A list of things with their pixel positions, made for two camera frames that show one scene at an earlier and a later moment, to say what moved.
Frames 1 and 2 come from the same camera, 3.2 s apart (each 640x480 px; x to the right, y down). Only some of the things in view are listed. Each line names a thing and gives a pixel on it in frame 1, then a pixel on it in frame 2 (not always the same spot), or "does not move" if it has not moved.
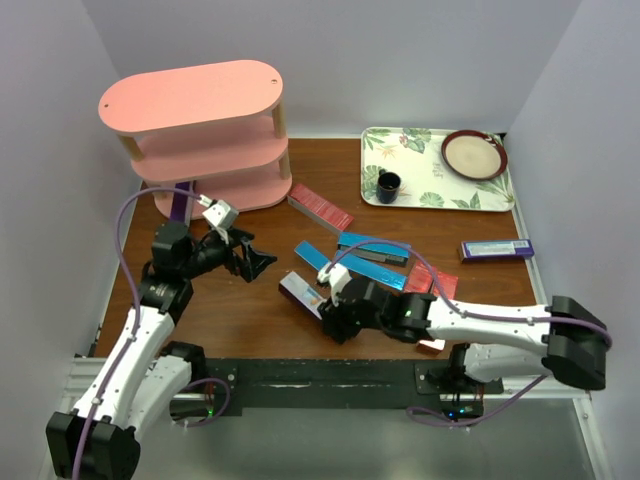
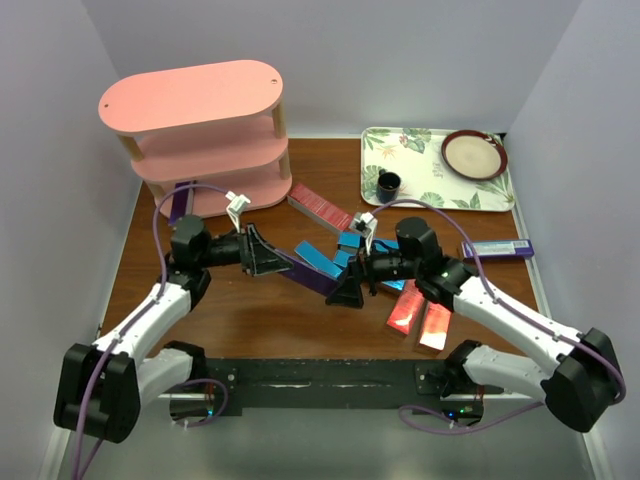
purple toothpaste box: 474,250 does not move
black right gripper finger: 356,324 to 392,251
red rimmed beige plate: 474,154 does not move
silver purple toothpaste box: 302,294 to 306,275
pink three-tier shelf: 219,127 does not move
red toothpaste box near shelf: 319,208 does not move
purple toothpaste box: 179,202 does not move
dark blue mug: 388,184 does not move
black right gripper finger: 333,323 to 348,292
